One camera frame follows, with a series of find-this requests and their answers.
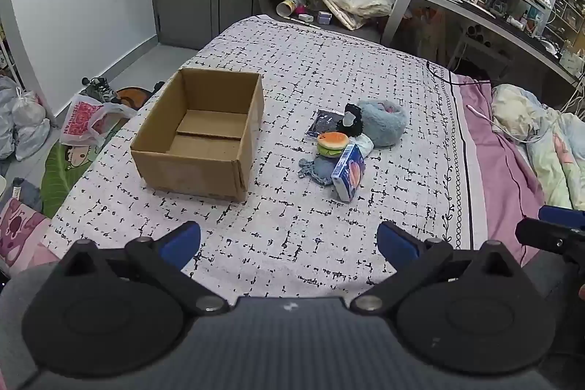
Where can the grey-blue fluffy plush toy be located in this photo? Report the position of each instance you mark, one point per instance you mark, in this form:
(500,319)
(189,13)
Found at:
(384,125)

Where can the blue-grey folded cloth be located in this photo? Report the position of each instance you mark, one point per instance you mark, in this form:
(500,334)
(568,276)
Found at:
(27,193)

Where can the hamburger plush toy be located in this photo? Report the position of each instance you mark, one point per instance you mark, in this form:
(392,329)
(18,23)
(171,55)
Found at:
(332,142)

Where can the white desk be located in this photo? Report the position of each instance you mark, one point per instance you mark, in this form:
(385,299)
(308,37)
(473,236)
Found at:
(397,15)

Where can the small purple box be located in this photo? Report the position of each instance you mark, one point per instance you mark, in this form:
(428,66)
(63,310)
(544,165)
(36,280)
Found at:
(325,17)

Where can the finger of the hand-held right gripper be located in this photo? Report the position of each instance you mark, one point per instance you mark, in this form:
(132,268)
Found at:
(548,230)

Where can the small white soft pouch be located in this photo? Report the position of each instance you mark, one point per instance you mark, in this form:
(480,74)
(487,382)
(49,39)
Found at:
(363,142)

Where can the grey-blue knitted toy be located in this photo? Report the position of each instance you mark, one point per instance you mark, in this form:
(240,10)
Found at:
(320,168)

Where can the red printed plastic bag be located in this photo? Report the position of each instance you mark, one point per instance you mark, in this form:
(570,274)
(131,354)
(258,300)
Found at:
(80,120)

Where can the dark glitter pouch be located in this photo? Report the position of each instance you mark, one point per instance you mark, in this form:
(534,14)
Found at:
(322,122)

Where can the black plush toy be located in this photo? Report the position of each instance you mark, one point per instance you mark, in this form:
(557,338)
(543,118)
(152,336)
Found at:
(351,122)

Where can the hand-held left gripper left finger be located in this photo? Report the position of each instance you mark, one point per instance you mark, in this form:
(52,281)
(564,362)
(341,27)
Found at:
(180,243)

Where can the white plastic bags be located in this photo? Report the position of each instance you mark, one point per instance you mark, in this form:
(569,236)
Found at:
(27,125)

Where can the pink cartoon cushion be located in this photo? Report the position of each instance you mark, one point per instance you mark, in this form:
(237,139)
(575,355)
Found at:
(23,230)

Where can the small pink bottle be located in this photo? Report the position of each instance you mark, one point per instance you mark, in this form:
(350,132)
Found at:
(301,11)

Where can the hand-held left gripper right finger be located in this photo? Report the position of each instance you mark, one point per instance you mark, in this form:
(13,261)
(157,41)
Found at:
(396,243)

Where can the white black-patterned blanket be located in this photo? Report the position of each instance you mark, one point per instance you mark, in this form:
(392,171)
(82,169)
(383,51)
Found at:
(297,74)

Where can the yellow-white cylindrical can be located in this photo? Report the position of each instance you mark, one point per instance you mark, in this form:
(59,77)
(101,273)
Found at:
(287,6)

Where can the green leaf floor mat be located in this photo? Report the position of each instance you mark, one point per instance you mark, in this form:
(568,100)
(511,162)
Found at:
(57,170)

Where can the blue tissue packet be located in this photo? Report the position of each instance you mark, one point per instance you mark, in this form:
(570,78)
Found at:
(349,170)

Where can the pink bed sheet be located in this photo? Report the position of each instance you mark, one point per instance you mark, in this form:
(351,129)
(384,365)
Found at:
(498,161)

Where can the brown cardboard box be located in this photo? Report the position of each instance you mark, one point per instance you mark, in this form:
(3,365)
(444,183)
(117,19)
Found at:
(196,180)

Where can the pastel floral quilt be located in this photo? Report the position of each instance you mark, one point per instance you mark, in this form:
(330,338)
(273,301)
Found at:
(548,143)

